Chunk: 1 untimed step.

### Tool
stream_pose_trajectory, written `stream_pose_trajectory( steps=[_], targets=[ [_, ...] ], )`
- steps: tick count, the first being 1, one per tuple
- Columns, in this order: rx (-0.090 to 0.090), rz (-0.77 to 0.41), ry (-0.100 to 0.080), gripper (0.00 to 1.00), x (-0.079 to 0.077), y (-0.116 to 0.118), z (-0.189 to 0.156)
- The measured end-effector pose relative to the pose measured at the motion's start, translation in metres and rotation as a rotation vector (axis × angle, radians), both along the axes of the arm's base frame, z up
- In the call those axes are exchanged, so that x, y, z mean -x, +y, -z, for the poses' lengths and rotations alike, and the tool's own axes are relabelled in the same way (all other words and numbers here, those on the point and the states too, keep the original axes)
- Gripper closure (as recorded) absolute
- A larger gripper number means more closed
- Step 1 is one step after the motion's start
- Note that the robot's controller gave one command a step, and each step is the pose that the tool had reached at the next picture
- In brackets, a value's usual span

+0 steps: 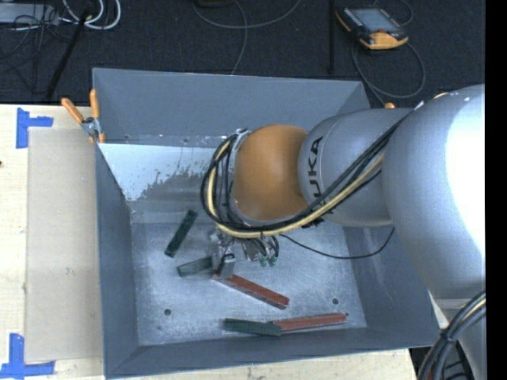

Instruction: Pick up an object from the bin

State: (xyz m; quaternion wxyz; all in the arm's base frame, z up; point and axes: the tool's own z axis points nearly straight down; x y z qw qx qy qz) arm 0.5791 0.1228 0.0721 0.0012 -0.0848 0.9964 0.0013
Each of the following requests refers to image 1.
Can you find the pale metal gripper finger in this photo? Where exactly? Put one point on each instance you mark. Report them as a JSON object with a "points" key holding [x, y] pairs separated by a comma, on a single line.
{"points": [[217, 263], [228, 268]]}

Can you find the dark green flat block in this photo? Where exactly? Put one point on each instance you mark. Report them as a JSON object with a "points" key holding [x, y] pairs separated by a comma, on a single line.
{"points": [[181, 234], [249, 327], [194, 267]]}

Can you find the red-brown flat block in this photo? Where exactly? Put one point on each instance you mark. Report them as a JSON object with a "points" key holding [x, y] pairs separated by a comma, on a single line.
{"points": [[257, 291], [313, 321]]}

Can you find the grey metal bin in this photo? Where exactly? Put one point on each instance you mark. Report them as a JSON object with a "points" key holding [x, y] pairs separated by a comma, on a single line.
{"points": [[190, 291]]}

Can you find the pale flat board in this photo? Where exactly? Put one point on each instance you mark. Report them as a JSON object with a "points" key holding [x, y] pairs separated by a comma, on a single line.
{"points": [[59, 232]]}

